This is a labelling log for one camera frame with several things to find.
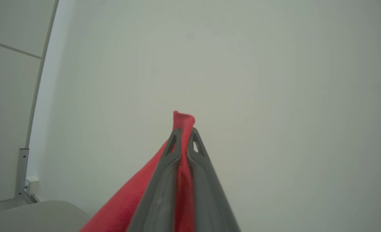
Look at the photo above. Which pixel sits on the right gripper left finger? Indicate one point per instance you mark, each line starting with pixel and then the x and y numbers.
pixel 161 193

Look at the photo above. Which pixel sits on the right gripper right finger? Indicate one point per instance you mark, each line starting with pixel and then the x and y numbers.
pixel 209 199

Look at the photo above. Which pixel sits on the red jersey black white print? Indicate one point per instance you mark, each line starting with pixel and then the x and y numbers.
pixel 122 206

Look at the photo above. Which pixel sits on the small white box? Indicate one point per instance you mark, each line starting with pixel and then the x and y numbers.
pixel 33 186

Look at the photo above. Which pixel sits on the grey metal bracket leg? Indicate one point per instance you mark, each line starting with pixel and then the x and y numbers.
pixel 22 174

